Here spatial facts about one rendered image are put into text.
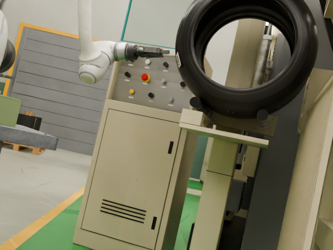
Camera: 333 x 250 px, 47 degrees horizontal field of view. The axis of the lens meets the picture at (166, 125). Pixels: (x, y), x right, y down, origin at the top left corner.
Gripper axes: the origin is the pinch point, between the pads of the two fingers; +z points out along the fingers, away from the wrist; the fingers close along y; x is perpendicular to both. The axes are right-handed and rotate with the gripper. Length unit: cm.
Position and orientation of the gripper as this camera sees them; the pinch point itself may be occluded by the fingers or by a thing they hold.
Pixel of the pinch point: (170, 52)
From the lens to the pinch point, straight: 181.8
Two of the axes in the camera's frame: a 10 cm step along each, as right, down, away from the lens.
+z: 9.7, 0.6, -2.5
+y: 2.4, 1.1, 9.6
